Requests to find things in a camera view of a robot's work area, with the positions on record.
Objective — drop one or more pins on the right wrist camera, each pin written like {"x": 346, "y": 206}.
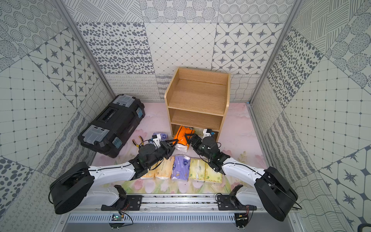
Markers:
{"x": 208, "y": 133}

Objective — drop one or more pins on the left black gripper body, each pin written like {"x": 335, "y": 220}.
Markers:
{"x": 167, "y": 148}

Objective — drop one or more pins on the bright orange pack bottom shelf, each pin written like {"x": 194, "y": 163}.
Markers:
{"x": 182, "y": 144}

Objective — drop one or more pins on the black plastic toolbox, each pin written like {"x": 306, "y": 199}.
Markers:
{"x": 112, "y": 128}

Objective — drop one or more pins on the wooden three-tier shelf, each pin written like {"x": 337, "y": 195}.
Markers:
{"x": 199, "y": 99}

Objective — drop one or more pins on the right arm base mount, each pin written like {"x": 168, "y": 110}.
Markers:
{"x": 228, "y": 203}

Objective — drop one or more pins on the purple tissue pack top shelf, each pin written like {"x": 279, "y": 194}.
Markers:
{"x": 181, "y": 166}

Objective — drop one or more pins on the orange tissue pack top shelf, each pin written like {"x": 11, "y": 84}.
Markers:
{"x": 164, "y": 171}

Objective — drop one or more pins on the purple tissue pack shelf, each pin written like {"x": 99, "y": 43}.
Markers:
{"x": 181, "y": 166}
{"x": 161, "y": 136}

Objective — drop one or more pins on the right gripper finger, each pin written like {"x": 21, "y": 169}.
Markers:
{"x": 188, "y": 140}
{"x": 190, "y": 135}

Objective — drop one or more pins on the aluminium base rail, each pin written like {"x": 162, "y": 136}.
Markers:
{"x": 184, "y": 202}

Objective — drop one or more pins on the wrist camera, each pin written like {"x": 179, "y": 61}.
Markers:
{"x": 208, "y": 133}
{"x": 155, "y": 141}

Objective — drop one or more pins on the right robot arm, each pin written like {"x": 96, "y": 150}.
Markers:
{"x": 275, "y": 194}

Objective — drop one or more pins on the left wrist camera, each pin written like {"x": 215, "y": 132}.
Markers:
{"x": 155, "y": 141}

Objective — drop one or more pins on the floral table mat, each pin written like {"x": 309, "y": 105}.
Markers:
{"x": 237, "y": 139}

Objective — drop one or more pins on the orange tissue pack shelf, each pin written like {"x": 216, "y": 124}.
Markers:
{"x": 149, "y": 175}
{"x": 164, "y": 171}

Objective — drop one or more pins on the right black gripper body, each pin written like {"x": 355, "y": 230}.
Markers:
{"x": 198, "y": 146}

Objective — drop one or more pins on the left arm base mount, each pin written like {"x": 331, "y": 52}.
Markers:
{"x": 129, "y": 202}

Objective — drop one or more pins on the yellow-green tissue pack top shelf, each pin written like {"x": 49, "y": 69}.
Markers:
{"x": 197, "y": 170}

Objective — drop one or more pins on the yellow-green tissue pack shelf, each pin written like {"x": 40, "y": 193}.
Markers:
{"x": 197, "y": 170}
{"x": 212, "y": 176}

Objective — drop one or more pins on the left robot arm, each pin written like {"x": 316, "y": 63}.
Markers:
{"x": 84, "y": 185}

